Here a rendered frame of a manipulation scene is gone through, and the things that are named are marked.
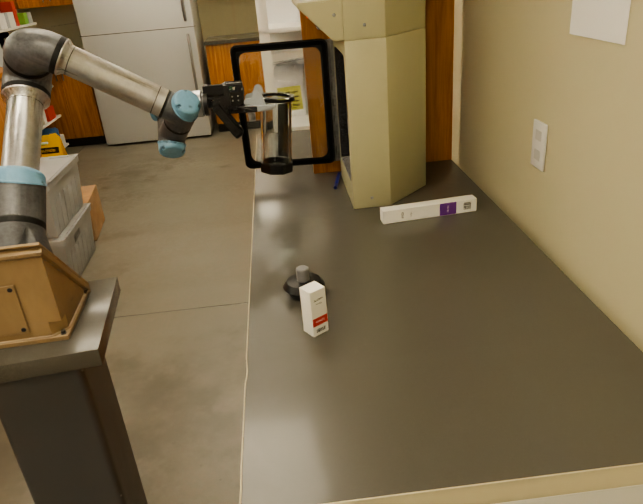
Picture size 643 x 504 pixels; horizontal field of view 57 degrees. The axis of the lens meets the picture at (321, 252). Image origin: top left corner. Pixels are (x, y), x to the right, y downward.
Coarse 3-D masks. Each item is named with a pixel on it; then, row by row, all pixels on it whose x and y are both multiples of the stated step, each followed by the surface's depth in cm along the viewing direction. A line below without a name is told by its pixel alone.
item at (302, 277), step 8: (296, 272) 128; (304, 272) 127; (288, 280) 129; (296, 280) 129; (304, 280) 128; (312, 280) 129; (320, 280) 129; (288, 288) 127; (296, 288) 126; (296, 296) 127
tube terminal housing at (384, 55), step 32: (352, 0) 149; (384, 0) 150; (416, 0) 160; (352, 32) 152; (384, 32) 153; (416, 32) 164; (352, 64) 156; (384, 64) 156; (416, 64) 167; (352, 96) 159; (384, 96) 160; (416, 96) 171; (352, 128) 163; (384, 128) 164; (416, 128) 175; (352, 160) 167; (384, 160) 168; (416, 160) 179; (352, 192) 173; (384, 192) 172
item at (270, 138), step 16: (272, 96) 176; (288, 96) 174; (272, 112) 169; (288, 112) 171; (272, 128) 171; (288, 128) 173; (272, 144) 173; (288, 144) 175; (272, 160) 175; (288, 160) 177
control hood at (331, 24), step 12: (300, 0) 160; (312, 0) 155; (324, 0) 150; (336, 0) 149; (312, 12) 149; (324, 12) 150; (336, 12) 150; (324, 24) 151; (336, 24) 151; (336, 36) 152
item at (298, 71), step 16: (304, 48) 183; (240, 64) 185; (256, 64) 185; (272, 64) 185; (288, 64) 185; (304, 64) 185; (320, 64) 185; (256, 80) 187; (272, 80) 187; (288, 80) 187; (304, 80) 187; (320, 80) 187; (304, 96) 189; (320, 96) 189; (256, 112) 192; (304, 112) 192; (320, 112) 192; (256, 128) 194; (304, 128) 194; (320, 128) 194; (256, 144) 197; (304, 144) 196; (320, 144) 196; (256, 160) 199
